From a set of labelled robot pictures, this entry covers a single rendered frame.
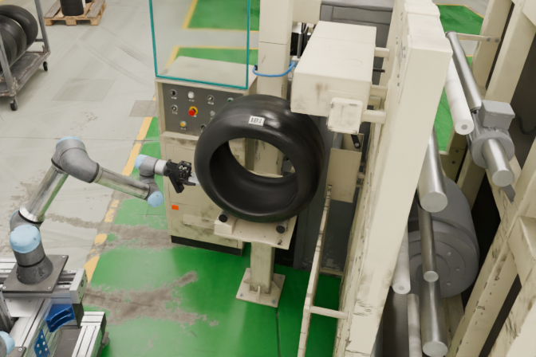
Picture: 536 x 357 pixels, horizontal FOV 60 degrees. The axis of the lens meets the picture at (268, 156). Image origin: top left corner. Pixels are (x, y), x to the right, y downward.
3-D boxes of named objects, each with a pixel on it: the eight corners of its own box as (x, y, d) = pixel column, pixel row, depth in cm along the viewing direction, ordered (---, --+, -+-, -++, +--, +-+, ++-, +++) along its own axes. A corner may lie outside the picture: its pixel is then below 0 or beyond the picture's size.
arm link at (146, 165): (139, 165, 232) (140, 150, 228) (160, 170, 231) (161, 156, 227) (132, 172, 225) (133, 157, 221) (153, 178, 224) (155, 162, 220)
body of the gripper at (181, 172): (187, 171, 217) (163, 164, 219) (186, 186, 222) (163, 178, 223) (193, 162, 224) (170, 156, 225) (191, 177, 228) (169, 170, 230)
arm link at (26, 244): (16, 268, 198) (8, 245, 191) (14, 249, 208) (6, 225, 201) (46, 260, 203) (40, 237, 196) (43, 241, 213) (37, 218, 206)
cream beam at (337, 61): (313, 53, 205) (317, 20, 197) (370, 60, 201) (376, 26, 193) (288, 112, 154) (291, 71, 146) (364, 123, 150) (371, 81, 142)
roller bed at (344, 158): (328, 177, 253) (334, 129, 237) (355, 181, 251) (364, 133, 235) (324, 198, 237) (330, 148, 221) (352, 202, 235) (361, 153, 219)
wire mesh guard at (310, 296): (317, 268, 277) (331, 172, 240) (320, 269, 276) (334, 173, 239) (289, 414, 202) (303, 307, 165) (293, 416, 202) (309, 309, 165)
